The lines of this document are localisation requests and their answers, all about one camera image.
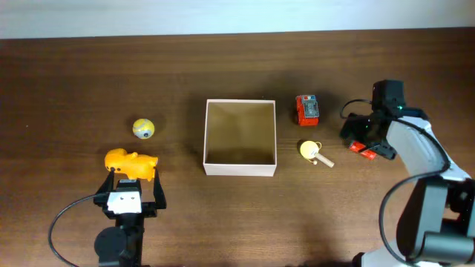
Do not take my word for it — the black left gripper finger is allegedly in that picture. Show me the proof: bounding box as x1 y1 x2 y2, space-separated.
96 167 115 194
154 168 166 203

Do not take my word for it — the red toy car grey top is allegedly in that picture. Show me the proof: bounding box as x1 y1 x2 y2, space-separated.
349 141 377 160

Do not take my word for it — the small red toy truck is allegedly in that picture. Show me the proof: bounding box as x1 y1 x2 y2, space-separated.
295 95 320 126

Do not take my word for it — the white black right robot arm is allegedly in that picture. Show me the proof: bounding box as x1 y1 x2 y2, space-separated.
341 105 474 266

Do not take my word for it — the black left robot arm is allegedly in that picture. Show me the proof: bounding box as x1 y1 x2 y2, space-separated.
94 168 167 266

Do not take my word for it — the orange plastic toy animal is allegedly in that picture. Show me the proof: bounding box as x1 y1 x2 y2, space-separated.
105 148 159 182

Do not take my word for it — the yellow ball wooden stick toy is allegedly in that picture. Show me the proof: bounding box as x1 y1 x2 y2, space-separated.
299 140 335 168

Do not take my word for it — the yellow grey toy ball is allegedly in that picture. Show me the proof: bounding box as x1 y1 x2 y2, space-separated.
132 119 155 139

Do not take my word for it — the pink open cardboard box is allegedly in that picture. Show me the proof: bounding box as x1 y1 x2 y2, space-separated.
203 99 277 177

